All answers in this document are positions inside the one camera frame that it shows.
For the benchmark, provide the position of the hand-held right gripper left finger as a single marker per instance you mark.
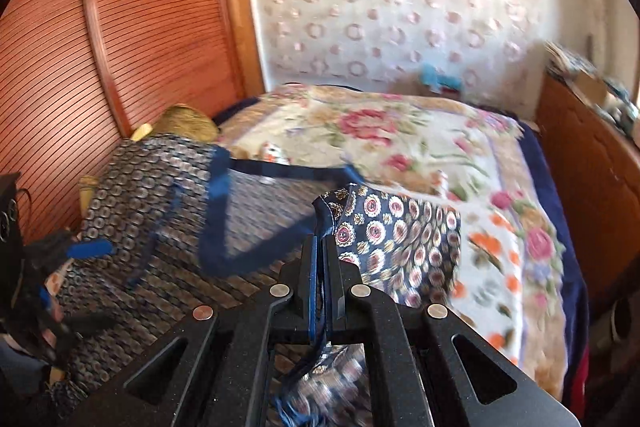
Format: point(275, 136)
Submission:
point(313, 302)

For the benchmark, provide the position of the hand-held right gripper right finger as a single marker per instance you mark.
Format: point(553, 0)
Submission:
point(328, 292)

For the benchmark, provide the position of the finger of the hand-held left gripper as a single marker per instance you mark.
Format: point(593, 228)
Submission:
point(87, 250)
point(75, 323)

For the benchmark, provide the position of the dark blue patterned garment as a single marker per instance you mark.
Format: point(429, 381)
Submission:
point(150, 187)

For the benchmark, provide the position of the golden pillow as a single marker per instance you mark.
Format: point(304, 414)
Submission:
point(182, 122)

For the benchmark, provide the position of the floral orange print blanket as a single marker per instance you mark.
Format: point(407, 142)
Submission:
point(400, 142)

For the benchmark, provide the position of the wooden slatted headboard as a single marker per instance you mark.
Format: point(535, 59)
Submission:
point(125, 17)

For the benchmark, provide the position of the light blue plastic toy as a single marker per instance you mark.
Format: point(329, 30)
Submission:
point(440, 79)

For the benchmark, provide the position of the dark blue bedsheet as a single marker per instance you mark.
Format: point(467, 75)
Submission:
point(570, 217)

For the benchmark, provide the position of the wooden desk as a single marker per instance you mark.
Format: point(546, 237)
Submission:
point(590, 182)

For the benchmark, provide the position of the cardboard box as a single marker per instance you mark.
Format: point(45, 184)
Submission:
point(590, 88)

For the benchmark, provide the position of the stack of papers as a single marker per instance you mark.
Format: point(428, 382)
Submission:
point(567, 57)

